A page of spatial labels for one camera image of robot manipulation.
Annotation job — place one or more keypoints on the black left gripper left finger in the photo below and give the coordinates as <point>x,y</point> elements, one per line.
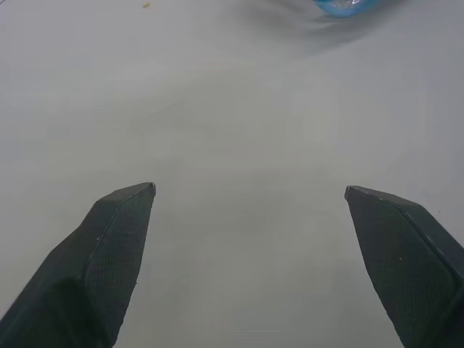
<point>90,275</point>

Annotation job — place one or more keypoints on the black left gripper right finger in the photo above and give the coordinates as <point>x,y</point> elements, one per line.
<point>406,268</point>

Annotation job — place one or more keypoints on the blue round object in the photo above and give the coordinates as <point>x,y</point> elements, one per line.
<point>337,8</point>

